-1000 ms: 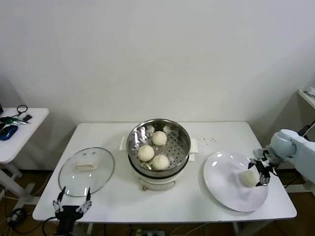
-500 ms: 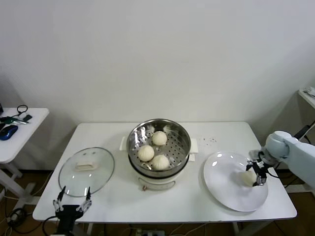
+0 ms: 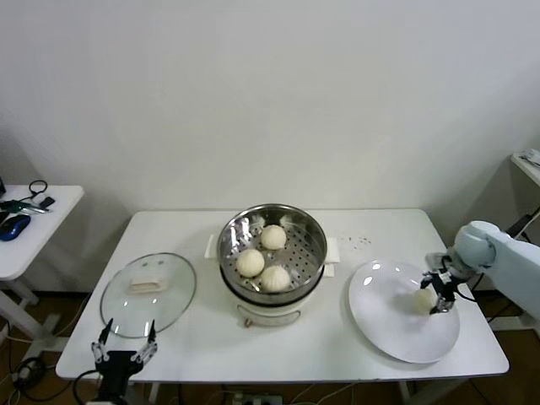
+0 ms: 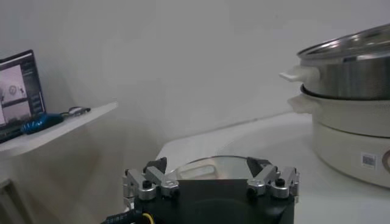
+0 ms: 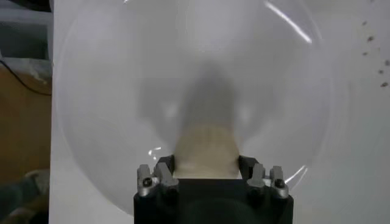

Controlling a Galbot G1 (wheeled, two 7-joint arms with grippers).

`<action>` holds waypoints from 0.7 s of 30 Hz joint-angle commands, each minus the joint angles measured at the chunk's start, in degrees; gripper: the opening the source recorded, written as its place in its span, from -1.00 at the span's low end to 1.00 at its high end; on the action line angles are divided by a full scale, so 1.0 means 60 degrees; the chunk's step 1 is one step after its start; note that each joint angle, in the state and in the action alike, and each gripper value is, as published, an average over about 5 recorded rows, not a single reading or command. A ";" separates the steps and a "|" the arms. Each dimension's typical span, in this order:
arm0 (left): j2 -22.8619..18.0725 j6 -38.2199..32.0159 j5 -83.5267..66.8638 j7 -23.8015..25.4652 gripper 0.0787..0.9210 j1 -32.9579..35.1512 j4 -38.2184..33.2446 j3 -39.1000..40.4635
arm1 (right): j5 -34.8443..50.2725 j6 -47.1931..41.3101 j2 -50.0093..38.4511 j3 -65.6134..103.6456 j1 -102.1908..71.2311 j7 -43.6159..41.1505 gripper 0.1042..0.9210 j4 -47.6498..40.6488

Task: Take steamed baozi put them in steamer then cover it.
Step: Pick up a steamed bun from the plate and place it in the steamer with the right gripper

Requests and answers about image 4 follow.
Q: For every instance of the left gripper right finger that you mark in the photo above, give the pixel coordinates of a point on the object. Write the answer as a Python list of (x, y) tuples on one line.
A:
[(269, 181)]

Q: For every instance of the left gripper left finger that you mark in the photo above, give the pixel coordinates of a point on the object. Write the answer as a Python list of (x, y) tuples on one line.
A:
[(149, 184)]

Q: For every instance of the glass lid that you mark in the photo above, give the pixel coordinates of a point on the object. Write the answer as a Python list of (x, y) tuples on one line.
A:
[(213, 167)]

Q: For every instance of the steel steamer basket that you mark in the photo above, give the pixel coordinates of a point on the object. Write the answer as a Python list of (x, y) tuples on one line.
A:
[(350, 76)]

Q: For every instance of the cream electric cooker base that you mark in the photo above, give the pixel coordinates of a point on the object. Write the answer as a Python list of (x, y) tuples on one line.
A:
[(350, 137)]

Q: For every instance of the white side table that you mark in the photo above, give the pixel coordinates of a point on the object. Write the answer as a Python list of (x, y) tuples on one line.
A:
[(76, 123)]

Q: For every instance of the small black device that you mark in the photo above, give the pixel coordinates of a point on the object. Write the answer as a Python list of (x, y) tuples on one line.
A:
[(80, 110)]

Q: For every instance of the blue computer mouse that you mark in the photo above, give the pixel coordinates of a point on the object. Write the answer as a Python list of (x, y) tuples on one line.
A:
[(41, 123)]

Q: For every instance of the black laptop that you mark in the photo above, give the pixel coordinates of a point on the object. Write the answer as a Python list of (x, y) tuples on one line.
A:
[(18, 91)]

